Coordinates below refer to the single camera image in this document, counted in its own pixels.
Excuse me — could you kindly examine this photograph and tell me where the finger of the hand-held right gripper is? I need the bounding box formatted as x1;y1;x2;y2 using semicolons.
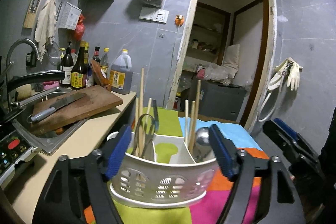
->
273;118;319;159
263;121;302;161

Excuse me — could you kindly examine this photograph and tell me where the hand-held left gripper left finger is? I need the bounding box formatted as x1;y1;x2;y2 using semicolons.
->
31;124;132;224

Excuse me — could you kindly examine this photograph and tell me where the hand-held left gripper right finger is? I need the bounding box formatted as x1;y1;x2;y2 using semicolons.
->
208;124;307;224

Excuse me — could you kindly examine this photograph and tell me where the metal peeler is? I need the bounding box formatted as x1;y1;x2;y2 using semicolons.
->
133;114;158;158

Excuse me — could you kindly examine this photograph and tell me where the large metal spoon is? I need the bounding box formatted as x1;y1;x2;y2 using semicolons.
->
194;127;214;161

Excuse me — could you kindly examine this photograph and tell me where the white plastic utensil holder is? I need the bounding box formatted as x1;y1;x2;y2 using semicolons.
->
106;131;218;209

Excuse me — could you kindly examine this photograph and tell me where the metal fork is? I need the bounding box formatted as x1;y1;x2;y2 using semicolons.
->
152;100;160;134

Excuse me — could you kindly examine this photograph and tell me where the striped colourful cloth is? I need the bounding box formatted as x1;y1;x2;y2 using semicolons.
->
84;117;271;224

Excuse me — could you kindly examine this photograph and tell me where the grey cabinet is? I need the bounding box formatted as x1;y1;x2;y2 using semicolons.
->
181;79;247;123

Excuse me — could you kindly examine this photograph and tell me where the wooden cutting board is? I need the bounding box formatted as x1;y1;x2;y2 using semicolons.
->
31;85;123;137

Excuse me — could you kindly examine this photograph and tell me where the green cloth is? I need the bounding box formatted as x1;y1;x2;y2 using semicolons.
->
113;107;195;224

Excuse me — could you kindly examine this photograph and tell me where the steel kitchen sink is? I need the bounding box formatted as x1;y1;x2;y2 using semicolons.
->
10;85;89;156

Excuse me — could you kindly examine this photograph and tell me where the kitchen cleaver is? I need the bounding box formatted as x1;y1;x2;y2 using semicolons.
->
31;93;87;123

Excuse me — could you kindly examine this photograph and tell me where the large oil jug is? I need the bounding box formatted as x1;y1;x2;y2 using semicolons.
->
109;49;132;95

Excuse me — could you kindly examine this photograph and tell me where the clear plastic bag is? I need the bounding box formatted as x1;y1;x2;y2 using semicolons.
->
203;62;237;85

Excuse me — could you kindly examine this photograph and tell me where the cream pillow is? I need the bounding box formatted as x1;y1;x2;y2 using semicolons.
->
222;43;241;80

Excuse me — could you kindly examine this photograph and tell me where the dark sauce bottle yellow label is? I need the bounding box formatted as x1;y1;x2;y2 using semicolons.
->
71;41;89;91

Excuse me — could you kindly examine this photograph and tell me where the clear bottle yellow cap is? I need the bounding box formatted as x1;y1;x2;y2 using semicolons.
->
100;48;110;78

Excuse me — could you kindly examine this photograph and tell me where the dark bottle white label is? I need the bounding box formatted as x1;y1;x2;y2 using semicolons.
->
60;41;75;87

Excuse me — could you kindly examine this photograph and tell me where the pink sponge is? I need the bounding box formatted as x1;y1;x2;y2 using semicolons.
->
43;81;60;90

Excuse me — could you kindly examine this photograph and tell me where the dark sauce bottle red cap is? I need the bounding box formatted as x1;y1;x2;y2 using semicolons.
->
92;46;102;64

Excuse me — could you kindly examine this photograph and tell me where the stove control panel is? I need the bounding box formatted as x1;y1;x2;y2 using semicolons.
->
0;124;35;178

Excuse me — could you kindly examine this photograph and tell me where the metal strainer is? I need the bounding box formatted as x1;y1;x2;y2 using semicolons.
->
49;41;62;67

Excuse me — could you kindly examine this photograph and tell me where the wooden shelf unit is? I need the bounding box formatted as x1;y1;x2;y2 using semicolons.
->
184;2;232;72

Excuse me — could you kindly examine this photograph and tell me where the red plastic bag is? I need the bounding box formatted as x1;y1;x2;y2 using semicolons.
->
73;14;87;42

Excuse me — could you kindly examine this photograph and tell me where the metal faucet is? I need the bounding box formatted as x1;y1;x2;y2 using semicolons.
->
5;39;41;109

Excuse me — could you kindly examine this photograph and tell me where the hanging white rag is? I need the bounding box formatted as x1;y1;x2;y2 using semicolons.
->
35;0;58;50

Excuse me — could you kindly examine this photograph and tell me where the wooden knife rack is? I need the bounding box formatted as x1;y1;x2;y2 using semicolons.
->
23;0;50;29

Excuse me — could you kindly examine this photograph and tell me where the white hose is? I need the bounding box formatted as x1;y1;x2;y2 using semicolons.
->
259;62;293;123

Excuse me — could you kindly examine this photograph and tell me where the black pan handle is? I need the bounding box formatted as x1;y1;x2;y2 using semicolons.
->
7;70;66;93

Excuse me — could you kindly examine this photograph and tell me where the door frame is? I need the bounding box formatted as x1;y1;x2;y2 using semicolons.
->
163;0;278;133

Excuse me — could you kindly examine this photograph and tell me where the white power cable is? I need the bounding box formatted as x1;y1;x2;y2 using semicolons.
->
172;24;182;67

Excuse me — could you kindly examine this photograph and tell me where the wall socket panel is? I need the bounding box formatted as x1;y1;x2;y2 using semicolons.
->
139;7;169;24

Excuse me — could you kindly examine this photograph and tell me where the white wall box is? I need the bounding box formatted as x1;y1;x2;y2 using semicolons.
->
58;1;83;30

